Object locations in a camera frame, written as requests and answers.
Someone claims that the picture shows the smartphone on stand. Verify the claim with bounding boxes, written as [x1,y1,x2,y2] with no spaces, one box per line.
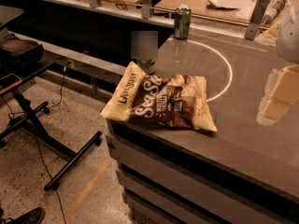
[0,74,21,94]

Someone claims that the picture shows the bottle behind chip bag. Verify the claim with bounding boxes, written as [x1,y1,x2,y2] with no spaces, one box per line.
[136,59,156,75]

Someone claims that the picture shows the handled tool on bench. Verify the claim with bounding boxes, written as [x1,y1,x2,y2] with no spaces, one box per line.
[262,0,288,24]

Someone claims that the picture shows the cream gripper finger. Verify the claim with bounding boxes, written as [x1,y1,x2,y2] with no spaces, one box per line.
[261,64,299,121]

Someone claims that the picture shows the black shoe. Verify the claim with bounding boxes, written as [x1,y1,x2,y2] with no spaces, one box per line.
[2,207,45,224]

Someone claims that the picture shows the grey metal bracket middle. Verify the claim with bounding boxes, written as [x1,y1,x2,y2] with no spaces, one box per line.
[141,0,152,20]

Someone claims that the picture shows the green soda can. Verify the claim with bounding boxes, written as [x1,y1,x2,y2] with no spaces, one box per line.
[174,4,192,39]

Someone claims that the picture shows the grey table cabinet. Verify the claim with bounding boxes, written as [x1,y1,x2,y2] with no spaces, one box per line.
[107,118,299,224]

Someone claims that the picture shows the white papers on bench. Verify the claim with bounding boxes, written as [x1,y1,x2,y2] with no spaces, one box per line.
[207,0,255,9]

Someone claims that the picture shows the grey metal bracket right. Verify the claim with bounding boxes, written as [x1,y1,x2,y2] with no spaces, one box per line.
[245,0,270,40]

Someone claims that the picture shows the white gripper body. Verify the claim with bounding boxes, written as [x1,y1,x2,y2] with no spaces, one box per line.
[276,2,299,63]

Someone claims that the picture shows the dark bag on stand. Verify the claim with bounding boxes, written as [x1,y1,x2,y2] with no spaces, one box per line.
[0,34,44,71]

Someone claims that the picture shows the brown and cream chip bag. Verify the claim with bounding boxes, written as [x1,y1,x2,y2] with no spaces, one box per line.
[101,63,217,132]

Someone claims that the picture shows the black floor cable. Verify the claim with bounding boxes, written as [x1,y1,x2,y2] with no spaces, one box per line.
[0,64,69,224]

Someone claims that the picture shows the black rolling stand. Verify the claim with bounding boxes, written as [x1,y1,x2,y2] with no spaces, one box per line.
[0,61,102,191]

